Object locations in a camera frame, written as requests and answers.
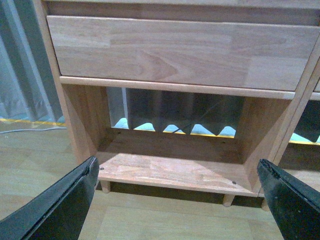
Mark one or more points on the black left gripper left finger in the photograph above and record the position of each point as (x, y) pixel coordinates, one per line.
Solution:
(59, 212)

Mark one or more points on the light wooden bookshelf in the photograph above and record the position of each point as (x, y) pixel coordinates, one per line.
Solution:
(191, 136)

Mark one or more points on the grey pleated curtain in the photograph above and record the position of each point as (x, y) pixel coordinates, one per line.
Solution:
(27, 88)

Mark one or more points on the wooden drawer front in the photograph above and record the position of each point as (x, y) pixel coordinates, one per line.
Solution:
(239, 55)

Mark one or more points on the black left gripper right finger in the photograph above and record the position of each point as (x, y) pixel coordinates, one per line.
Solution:
(294, 205)

